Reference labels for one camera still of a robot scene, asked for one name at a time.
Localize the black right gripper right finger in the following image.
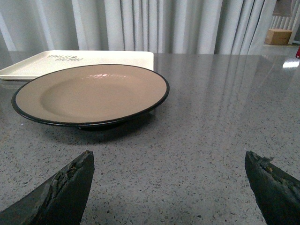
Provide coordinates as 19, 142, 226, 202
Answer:
245, 151, 300, 225

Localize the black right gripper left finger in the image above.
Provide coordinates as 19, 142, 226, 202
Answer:
0, 151, 94, 225

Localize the tan plate with black rim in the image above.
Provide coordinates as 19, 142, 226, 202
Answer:
11, 64, 170, 129

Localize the white rectangular tray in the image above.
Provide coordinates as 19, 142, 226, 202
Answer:
0, 50, 154, 81

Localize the red object at edge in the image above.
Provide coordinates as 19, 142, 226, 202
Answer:
295, 47, 300, 59

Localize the brown cardboard box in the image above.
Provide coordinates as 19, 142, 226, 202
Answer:
264, 29, 292, 45

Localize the grey pleated curtain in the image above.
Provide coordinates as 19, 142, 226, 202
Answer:
0, 0, 275, 55

